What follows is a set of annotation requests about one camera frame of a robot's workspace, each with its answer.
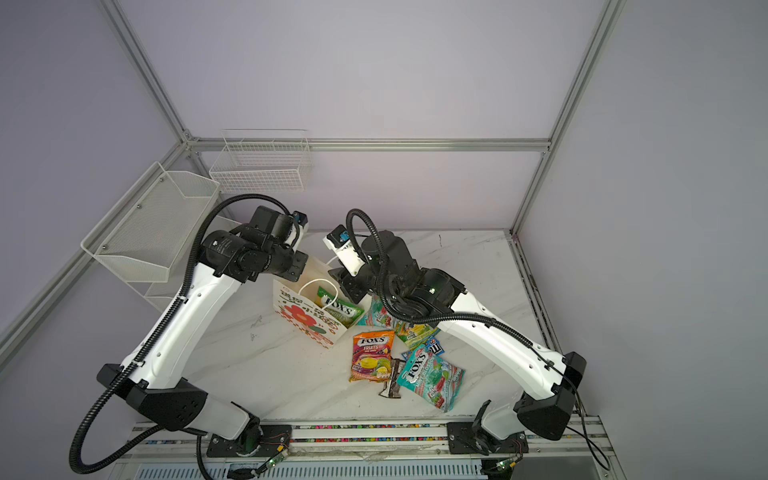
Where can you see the teal Fox's large candy bag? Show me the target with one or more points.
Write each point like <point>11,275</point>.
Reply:
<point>435,380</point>

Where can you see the white mesh wall basket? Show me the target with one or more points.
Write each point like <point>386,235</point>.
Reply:
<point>145,239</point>

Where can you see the green yellow Fox's candy bag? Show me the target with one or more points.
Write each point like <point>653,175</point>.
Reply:
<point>345,312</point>

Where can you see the white wire wall basket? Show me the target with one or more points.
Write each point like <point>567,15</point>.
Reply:
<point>263,161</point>

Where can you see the teal Fox's mint blossom bag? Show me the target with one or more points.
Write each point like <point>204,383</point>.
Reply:
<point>376,315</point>

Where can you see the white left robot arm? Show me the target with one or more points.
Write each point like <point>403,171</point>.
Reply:
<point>150,379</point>

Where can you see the green Fox's spring tea bag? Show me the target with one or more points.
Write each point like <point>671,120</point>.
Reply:
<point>414,335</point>

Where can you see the blue m&m's packet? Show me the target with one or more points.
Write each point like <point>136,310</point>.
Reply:
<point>431,344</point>

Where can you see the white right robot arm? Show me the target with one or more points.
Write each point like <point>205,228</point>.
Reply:
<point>381,264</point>

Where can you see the aluminium cage frame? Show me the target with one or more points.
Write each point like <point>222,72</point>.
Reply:
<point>24,327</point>

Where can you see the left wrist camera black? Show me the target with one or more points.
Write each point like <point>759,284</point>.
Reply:
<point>279,223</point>

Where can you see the dark brown snack bar wrapper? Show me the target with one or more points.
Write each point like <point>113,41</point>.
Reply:
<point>391,389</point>

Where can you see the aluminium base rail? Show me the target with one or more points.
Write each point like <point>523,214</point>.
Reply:
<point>382,449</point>

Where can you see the orange Fox's fruits bag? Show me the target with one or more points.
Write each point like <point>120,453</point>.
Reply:
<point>372,356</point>

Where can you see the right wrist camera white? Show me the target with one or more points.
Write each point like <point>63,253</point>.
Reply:
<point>339,241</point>

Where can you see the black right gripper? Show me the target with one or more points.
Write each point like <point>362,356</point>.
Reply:
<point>345,283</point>

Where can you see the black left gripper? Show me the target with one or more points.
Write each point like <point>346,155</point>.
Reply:
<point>299,260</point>

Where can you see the white floral paper bag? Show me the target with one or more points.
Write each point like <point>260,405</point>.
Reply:
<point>296,302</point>

